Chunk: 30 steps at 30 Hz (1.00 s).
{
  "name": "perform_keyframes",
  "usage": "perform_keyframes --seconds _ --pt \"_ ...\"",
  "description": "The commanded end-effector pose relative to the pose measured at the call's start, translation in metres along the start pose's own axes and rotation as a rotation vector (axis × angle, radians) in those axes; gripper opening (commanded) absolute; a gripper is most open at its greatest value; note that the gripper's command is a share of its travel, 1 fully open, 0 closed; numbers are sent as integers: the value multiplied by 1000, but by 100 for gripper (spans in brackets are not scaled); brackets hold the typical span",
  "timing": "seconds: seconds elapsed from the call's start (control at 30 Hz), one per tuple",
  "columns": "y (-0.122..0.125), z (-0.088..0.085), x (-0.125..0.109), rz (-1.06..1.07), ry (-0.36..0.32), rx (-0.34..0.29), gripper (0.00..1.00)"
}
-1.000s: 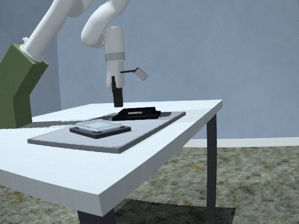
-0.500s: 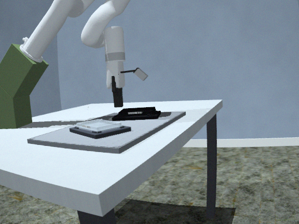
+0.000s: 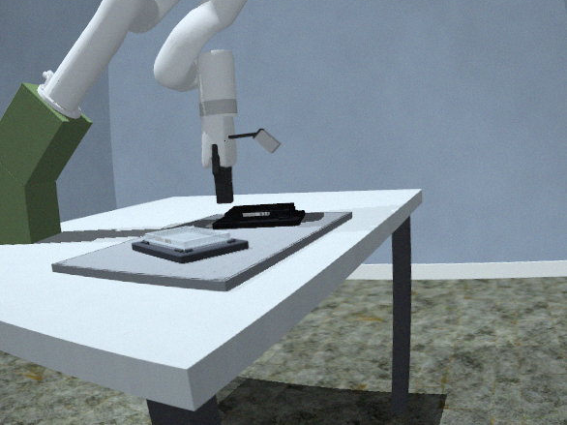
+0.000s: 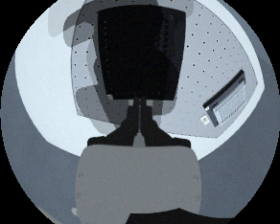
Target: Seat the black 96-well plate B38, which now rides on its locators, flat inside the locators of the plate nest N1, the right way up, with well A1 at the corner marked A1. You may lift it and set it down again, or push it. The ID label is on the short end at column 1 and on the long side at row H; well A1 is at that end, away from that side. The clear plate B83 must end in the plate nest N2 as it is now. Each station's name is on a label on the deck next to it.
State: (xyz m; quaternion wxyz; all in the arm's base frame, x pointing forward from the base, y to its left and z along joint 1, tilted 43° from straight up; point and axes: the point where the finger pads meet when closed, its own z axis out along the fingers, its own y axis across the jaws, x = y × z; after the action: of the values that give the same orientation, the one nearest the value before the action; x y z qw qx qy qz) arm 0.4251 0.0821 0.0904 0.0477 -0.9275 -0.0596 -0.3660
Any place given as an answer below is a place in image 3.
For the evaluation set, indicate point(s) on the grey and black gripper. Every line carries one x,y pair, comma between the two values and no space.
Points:
215,143

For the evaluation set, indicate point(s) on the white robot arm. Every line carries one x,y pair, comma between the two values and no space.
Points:
177,66

